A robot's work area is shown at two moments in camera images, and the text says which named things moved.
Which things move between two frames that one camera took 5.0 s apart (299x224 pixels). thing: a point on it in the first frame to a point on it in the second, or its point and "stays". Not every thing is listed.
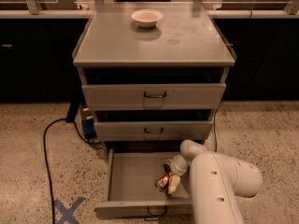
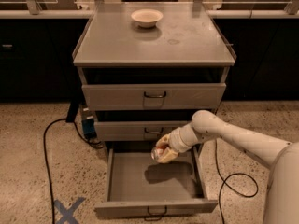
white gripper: [177, 168] to [176, 142]
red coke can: [162, 182] to [157, 152]
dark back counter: [36, 54] stays
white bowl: [146, 18] stays
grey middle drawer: [152, 131] stays
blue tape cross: [67, 214] stays
